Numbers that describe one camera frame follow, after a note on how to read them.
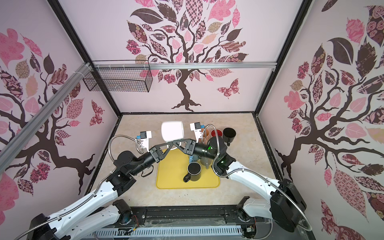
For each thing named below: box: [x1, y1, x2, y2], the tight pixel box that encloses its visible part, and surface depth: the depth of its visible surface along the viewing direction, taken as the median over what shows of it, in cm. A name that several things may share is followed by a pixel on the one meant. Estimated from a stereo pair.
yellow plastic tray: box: [156, 149, 220, 189], surface depth 87 cm
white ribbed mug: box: [161, 121, 185, 143], surface depth 63 cm
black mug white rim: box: [183, 161, 202, 183], surface depth 83 cm
